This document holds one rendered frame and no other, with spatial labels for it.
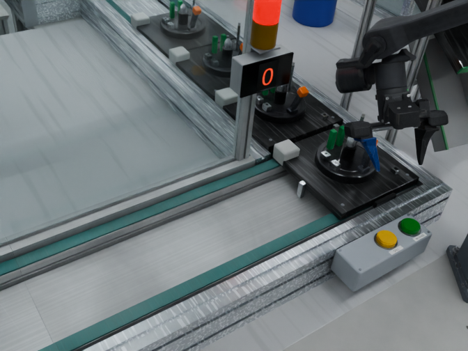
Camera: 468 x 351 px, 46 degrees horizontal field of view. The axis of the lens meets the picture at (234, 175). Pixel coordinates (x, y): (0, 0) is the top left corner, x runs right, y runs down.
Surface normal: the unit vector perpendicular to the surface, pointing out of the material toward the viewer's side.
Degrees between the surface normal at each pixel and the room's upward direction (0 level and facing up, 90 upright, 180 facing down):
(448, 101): 45
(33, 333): 0
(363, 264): 0
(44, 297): 0
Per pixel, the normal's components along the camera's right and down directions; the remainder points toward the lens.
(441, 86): 0.34, -0.09
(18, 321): 0.07, -0.75
